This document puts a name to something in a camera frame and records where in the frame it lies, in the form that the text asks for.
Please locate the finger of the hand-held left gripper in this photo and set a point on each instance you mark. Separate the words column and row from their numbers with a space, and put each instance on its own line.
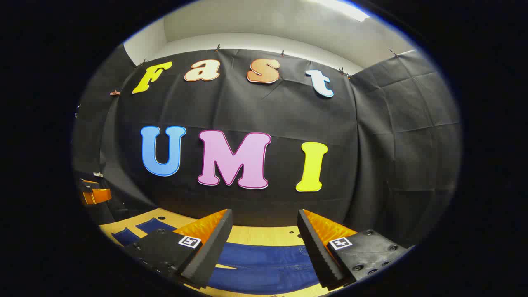
column 97, row 196
column 90, row 182

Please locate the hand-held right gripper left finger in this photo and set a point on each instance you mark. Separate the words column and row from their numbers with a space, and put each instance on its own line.
column 212, row 251

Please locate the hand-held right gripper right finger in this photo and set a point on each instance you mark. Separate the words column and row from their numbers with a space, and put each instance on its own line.
column 315, row 251

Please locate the black backdrop cloth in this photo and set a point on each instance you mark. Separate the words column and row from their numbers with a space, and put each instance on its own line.
column 288, row 115

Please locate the blue jeans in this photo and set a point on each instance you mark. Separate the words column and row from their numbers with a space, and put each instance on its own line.
column 264, row 268

